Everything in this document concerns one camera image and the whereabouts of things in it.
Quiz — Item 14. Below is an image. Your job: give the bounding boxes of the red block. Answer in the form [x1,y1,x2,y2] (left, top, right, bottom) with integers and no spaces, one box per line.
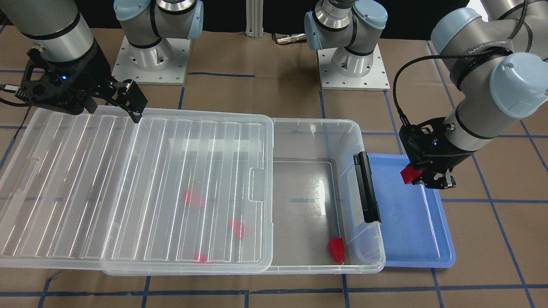
[400,165,423,185]
[193,251,208,263]
[328,237,346,264]
[182,190,207,209]
[229,219,245,240]

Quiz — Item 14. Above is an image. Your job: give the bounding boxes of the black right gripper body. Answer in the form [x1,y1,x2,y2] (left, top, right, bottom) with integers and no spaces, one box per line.
[16,43,114,115]

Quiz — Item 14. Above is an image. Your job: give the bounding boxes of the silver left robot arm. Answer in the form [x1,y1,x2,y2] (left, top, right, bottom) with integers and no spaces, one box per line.
[304,0,547,189]

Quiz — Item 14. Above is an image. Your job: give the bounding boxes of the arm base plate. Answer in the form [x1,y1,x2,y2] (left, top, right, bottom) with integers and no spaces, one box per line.
[112,37,192,86]
[317,44,391,91]

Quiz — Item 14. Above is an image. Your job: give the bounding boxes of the clear ribbed box lid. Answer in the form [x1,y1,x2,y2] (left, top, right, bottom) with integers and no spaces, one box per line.
[0,107,274,275]

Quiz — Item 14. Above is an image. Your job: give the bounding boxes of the clear plastic storage box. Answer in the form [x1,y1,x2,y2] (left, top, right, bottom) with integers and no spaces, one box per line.
[101,113,385,275]

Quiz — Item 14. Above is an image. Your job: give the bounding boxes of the blue plastic tray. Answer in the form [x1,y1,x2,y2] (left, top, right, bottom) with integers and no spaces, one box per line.
[368,153,456,268]

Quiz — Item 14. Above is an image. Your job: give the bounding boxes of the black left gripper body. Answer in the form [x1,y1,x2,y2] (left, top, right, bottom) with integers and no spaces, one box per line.
[399,117,472,174]

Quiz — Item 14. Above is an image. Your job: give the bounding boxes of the aluminium frame post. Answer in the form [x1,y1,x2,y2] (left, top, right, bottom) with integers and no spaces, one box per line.
[245,0,264,40]

